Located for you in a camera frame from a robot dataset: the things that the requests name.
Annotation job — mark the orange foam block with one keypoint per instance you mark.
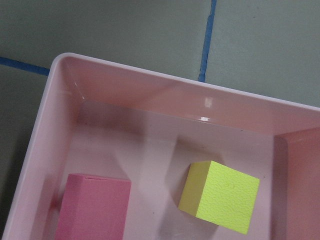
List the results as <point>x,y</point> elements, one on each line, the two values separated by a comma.
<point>295,198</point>

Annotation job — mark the pink plastic bin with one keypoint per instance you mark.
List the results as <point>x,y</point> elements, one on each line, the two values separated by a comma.
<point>103,118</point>

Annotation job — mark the yellow foam block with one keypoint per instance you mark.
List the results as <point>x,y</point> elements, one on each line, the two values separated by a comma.
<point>220,195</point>

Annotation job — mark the pink foam block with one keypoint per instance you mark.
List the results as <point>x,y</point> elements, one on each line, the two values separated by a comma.
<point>93,208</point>

